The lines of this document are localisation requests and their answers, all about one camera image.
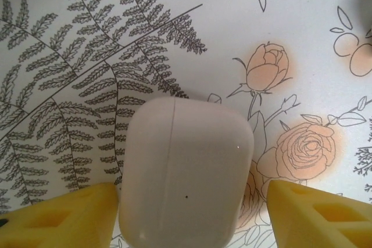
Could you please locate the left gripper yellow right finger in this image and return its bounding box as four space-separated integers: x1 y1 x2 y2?
266 179 372 248

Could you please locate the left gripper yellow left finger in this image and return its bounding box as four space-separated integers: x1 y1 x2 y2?
0 182 120 248

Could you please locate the white earbud charging case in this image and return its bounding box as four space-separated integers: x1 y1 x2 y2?
117 96 254 248

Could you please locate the floral patterned table cover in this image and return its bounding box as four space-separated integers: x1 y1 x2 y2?
0 0 372 248

